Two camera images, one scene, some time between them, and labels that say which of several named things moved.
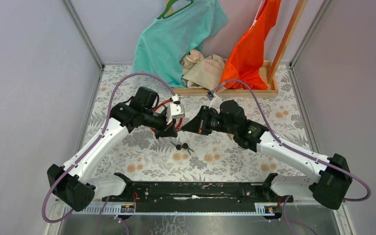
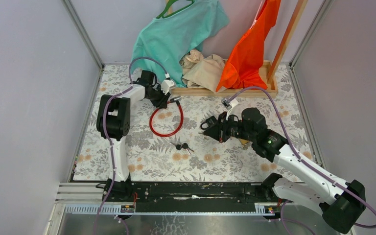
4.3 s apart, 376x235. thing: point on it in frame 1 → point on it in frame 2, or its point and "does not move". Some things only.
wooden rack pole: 291,28 does not move
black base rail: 198,197 does not move
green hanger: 171,2 does not move
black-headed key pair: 184,145 does not move
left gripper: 170,131 → 161,103
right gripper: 199,124 → 218,131
